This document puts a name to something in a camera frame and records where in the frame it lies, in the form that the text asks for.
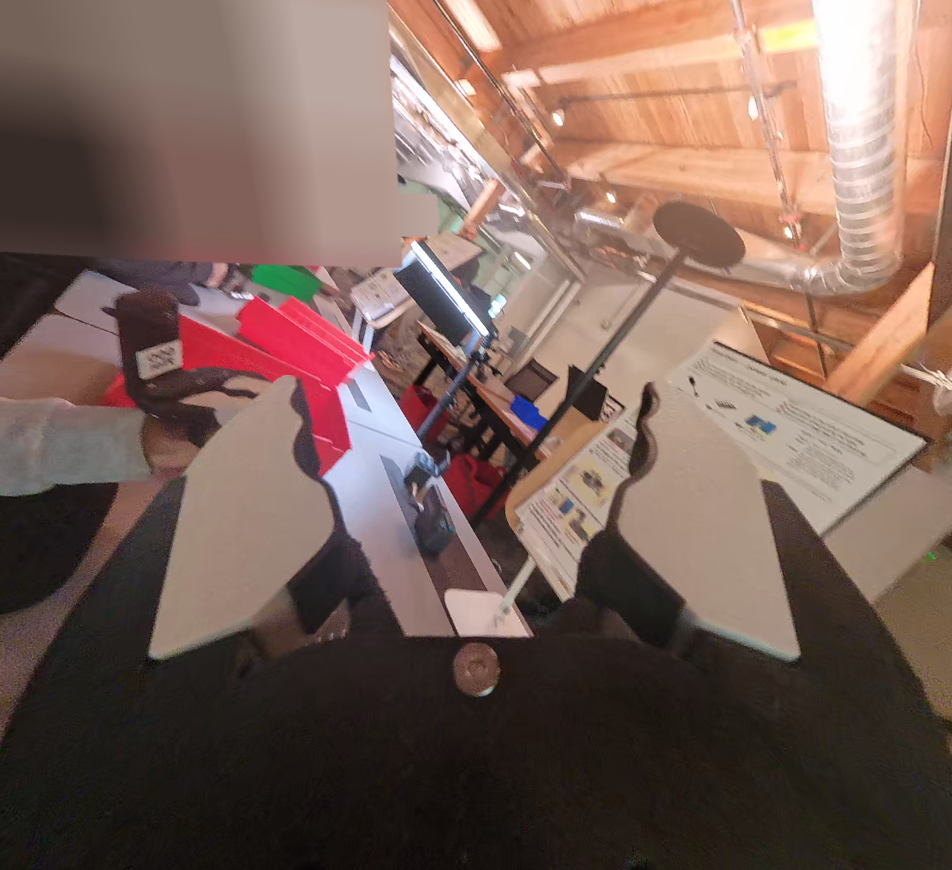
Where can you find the white sign stand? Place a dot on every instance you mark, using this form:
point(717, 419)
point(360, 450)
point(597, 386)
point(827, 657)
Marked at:
point(476, 609)

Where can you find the silver ventilation duct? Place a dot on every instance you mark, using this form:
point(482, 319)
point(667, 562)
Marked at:
point(863, 141)

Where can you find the red plastic bin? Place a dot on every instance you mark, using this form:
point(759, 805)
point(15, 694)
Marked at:
point(216, 345)
point(297, 334)

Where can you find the blue plastic bin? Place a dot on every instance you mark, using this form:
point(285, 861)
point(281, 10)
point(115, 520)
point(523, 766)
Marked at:
point(528, 412)

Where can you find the person's left hand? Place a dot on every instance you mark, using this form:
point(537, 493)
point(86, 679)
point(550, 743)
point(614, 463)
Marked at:
point(167, 450)

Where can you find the small printed instruction sheet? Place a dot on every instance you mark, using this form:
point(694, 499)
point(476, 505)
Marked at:
point(379, 297)

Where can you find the black box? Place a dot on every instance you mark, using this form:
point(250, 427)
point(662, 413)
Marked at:
point(587, 394)

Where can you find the small dark blue device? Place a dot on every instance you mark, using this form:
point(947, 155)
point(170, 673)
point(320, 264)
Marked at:
point(433, 524)

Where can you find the wooden workbench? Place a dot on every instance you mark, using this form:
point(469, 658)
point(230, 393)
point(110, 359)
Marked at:
point(487, 385)

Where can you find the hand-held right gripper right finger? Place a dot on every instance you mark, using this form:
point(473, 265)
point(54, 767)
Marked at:
point(706, 528)

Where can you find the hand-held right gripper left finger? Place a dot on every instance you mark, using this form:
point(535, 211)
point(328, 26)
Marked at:
point(238, 528)

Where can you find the person's black clothing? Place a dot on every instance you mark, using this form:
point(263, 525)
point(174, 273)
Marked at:
point(44, 550)

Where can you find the person's left forearm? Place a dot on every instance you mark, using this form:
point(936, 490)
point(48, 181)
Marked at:
point(67, 446)

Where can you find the red bag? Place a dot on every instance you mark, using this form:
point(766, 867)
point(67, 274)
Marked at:
point(476, 487)
point(422, 412)

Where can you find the black round-base pole stand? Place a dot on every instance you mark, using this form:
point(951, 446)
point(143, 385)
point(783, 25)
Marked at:
point(699, 234)

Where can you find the black light panel on stand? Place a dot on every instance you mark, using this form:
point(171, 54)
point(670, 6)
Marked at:
point(439, 290)

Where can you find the metal ceiling pipe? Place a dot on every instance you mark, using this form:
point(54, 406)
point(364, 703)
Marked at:
point(744, 29)

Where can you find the green plastic bin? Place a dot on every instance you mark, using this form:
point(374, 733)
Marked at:
point(286, 281)

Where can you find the light wooden sign board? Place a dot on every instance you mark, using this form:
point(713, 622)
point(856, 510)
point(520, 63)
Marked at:
point(573, 438)

